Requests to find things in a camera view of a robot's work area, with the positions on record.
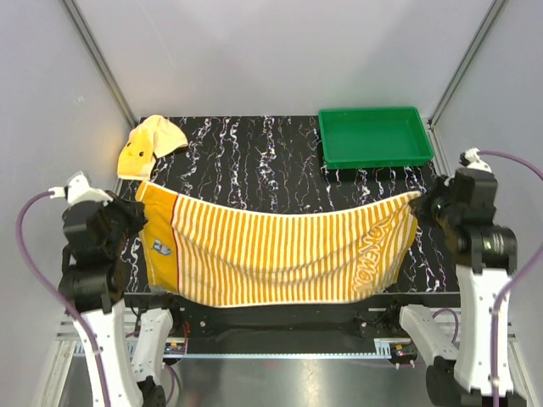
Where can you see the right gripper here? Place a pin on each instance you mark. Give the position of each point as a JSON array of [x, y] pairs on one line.
[[420, 204]]

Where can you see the aluminium frame rail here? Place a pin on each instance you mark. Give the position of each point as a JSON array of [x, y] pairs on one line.
[[446, 311]]

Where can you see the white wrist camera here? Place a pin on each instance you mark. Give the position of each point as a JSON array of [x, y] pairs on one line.
[[470, 159], [79, 189]]

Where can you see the green plastic tray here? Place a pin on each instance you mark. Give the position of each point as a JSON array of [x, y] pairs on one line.
[[373, 138]]

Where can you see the connector box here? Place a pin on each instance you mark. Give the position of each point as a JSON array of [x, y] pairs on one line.
[[175, 348], [403, 354]]

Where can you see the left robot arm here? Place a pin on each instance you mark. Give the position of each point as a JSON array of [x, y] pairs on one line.
[[93, 280]]

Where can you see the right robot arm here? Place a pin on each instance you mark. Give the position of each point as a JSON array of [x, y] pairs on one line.
[[474, 372]]

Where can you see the yellow chick towel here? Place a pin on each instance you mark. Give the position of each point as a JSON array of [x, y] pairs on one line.
[[154, 138]]

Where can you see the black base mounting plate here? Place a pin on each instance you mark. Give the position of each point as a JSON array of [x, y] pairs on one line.
[[292, 330]]

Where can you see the left connector box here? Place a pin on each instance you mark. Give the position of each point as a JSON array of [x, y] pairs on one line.
[[175, 348]]

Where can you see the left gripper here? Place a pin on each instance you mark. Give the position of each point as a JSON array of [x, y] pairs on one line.
[[134, 209]]

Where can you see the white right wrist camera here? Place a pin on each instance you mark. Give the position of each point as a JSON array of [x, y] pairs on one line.
[[470, 159]]

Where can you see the right connector box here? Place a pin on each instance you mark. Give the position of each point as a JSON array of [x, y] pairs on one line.
[[403, 354]]

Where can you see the orange striped towel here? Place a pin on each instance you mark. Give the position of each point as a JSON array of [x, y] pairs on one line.
[[228, 258]]

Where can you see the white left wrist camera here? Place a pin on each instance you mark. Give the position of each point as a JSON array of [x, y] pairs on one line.
[[79, 189]]

